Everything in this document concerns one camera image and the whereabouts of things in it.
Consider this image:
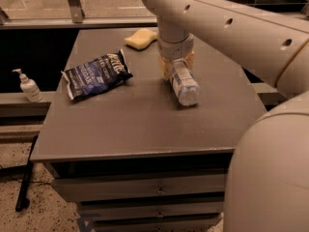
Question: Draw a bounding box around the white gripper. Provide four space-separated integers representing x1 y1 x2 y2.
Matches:
157 34 195 81

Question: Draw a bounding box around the clear plastic water bottle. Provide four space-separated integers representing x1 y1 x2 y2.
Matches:
169 61 201 106

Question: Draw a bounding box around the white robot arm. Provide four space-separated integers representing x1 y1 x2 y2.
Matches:
142 0 309 232

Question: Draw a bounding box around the white pump dispenser bottle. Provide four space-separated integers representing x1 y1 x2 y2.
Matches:
14 69 43 102

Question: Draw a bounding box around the yellow sponge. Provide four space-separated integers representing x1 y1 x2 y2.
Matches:
125 28 157 50

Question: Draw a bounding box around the blue chip bag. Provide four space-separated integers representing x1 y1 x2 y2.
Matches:
62 49 132 101

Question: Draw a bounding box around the grey drawer cabinet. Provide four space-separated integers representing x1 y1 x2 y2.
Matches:
30 27 268 232

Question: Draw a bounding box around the middle grey drawer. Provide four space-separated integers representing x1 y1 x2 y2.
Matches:
77 199 223 220

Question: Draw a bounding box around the grey drawer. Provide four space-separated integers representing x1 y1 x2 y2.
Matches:
93 213 222 232
77 199 223 220
52 173 226 202

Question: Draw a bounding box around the bottom grey drawer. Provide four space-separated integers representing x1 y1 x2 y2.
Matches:
93 213 222 232

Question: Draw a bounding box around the top grey drawer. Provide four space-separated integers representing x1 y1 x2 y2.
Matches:
52 173 226 202

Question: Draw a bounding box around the black bar on floor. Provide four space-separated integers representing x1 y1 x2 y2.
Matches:
15 135 38 213

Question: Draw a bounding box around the metal window rail frame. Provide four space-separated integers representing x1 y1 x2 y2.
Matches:
0 0 155 29

